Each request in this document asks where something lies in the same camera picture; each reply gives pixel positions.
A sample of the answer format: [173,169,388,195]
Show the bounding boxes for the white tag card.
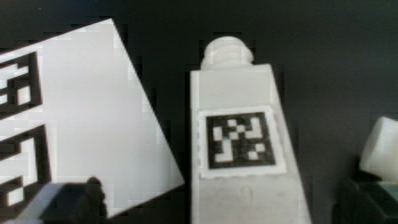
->
[0,20,184,223]

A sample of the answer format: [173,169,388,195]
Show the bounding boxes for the white leg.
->
[191,36,314,224]
[360,117,398,182]

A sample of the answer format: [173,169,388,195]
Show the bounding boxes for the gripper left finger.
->
[17,177,109,224]

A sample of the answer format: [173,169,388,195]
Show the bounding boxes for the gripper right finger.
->
[335,170,398,224]

